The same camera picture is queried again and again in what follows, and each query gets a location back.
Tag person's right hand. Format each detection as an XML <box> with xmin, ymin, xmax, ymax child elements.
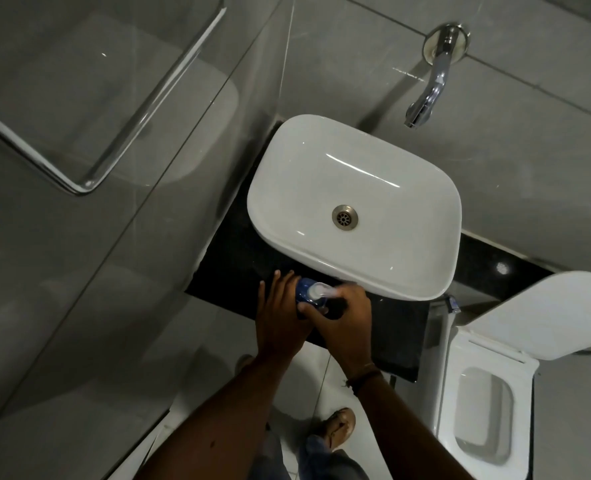
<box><xmin>298</xmin><ymin>283</ymin><xmax>374</xmax><ymax>378</ymax></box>

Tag person's left hand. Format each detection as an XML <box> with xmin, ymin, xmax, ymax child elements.
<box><xmin>255</xmin><ymin>269</ymin><xmax>316</xmax><ymax>363</ymax></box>

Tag blue soap pump bottle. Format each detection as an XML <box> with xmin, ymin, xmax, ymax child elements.
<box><xmin>295</xmin><ymin>277</ymin><xmax>348</xmax><ymax>320</ymax></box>

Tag person's left forearm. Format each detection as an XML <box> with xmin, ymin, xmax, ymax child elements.
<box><xmin>135</xmin><ymin>352</ymin><xmax>301</xmax><ymax>480</ymax></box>

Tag person's right forearm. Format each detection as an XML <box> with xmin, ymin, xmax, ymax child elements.
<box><xmin>344</xmin><ymin>371</ymin><xmax>473</xmax><ymax>480</ymax></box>

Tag metal sink drain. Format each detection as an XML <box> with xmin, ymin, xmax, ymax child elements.
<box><xmin>331</xmin><ymin>205</ymin><xmax>359</xmax><ymax>229</ymax></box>

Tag white ceramic sink basin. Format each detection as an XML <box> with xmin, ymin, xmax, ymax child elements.
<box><xmin>247</xmin><ymin>114</ymin><xmax>462</xmax><ymax>302</ymax></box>

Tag brown sandal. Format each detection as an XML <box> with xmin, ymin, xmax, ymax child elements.
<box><xmin>315</xmin><ymin>407</ymin><xmax>356</xmax><ymax>451</ymax></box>

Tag blue jeans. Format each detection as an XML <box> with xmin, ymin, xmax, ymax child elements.
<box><xmin>250</xmin><ymin>429</ymin><xmax>372</xmax><ymax>480</ymax></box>

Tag glass shower partition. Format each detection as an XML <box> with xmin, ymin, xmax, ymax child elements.
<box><xmin>0</xmin><ymin>0</ymin><xmax>296</xmax><ymax>480</ymax></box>

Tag white toilet bowl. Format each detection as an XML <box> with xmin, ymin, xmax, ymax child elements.
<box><xmin>434</xmin><ymin>325</ymin><xmax>541</xmax><ymax>480</ymax></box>

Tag white toilet lid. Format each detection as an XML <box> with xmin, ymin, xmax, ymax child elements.
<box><xmin>468</xmin><ymin>271</ymin><xmax>591</xmax><ymax>363</ymax></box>

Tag dark thread wrist bracelet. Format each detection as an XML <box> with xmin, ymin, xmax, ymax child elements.
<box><xmin>345</xmin><ymin>363</ymin><xmax>384</xmax><ymax>396</ymax></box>

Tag chrome wall faucet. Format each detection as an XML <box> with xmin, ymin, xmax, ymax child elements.
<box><xmin>404</xmin><ymin>24</ymin><xmax>472</xmax><ymax>129</ymax></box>

